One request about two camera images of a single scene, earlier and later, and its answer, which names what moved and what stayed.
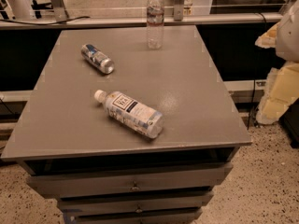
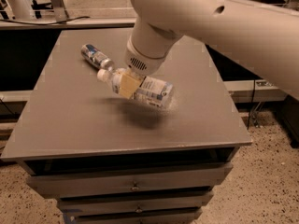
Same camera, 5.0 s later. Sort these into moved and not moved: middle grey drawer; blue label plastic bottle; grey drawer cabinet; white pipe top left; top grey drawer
Moved: blue label plastic bottle
Not moved: grey drawer cabinet; top grey drawer; middle grey drawer; white pipe top left
